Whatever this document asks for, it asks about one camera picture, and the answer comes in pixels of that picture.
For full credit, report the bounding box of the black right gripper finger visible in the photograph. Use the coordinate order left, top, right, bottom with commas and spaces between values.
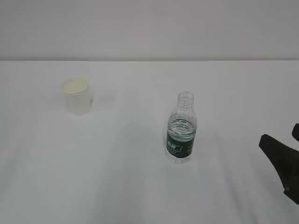
259, 134, 299, 194
292, 123, 299, 141

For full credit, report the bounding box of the clear water bottle green label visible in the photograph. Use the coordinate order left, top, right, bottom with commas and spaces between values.
165, 91, 197, 164

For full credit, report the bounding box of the white paper cup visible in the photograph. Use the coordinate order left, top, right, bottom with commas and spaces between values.
61, 77, 92, 116

